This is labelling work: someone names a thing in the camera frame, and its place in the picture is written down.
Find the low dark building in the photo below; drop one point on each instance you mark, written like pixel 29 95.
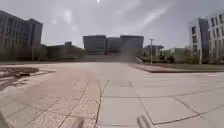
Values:
pixel 65 51

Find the white building with window rows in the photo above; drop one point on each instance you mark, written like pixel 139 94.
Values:
pixel 211 36

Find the tall dark building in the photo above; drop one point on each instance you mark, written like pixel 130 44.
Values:
pixel 18 36

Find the robot's own part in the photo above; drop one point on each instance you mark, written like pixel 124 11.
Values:
pixel 79 123
pixel 144 122

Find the lamp pole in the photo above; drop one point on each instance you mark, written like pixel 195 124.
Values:
pixel 151 51

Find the wide stone stairs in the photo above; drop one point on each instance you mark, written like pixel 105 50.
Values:
pixel 110 58

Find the small grey building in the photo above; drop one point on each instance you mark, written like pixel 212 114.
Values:
pixel 155 50

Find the pale stone slab plaza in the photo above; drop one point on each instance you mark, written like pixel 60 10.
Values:
pixel 140 100

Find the dark twin-block building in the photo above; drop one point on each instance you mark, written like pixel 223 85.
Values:
pixel 113 45

